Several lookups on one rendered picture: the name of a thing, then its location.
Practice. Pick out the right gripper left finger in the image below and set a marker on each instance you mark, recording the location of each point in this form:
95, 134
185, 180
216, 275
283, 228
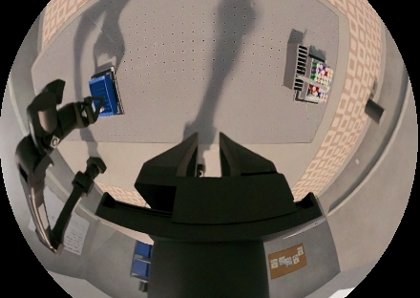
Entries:
174, 160

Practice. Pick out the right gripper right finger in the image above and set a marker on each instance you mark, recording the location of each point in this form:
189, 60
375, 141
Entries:
243, 161

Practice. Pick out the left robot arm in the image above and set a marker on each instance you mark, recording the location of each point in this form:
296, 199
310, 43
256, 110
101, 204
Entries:
42, 118

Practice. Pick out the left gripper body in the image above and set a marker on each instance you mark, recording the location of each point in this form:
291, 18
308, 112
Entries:
79, 122

